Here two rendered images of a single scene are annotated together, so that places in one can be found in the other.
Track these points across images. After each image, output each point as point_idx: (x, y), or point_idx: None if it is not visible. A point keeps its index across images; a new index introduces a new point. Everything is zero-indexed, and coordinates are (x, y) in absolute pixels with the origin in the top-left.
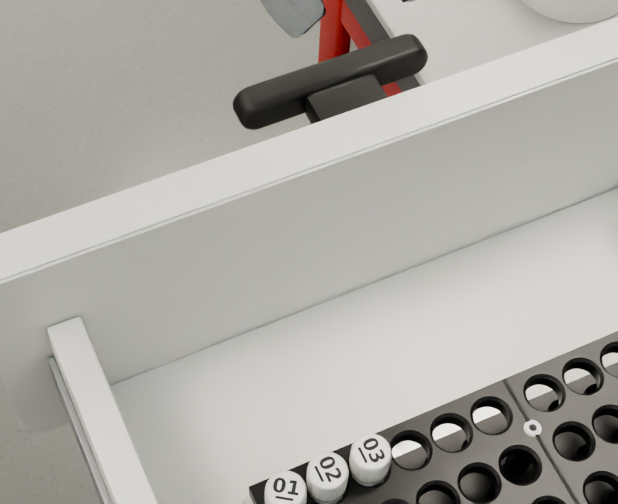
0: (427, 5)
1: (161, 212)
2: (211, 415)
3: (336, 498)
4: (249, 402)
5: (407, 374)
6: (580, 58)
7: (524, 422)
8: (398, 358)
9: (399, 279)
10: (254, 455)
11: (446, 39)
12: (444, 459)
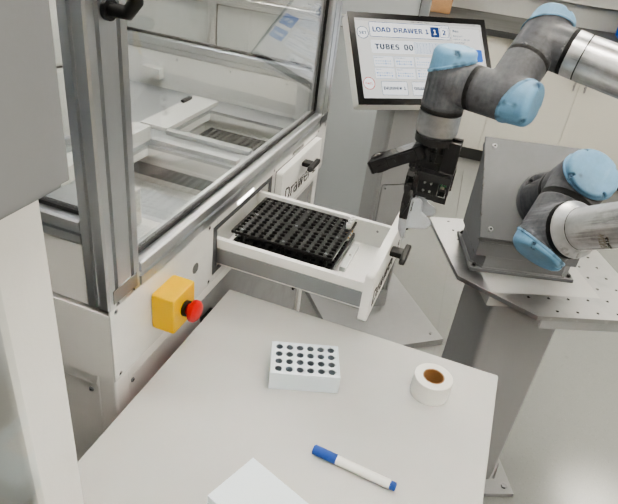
0: (442, 366)
1: (395, 222)
2: (374, 254)
3: None
4: (372, 257)
5: (359, 268)
6: (378, 256)
7: (338, 237)
8: (362, 269)
9: None
10: (364, 253)
11: (429, 361)
12: (342, 231)
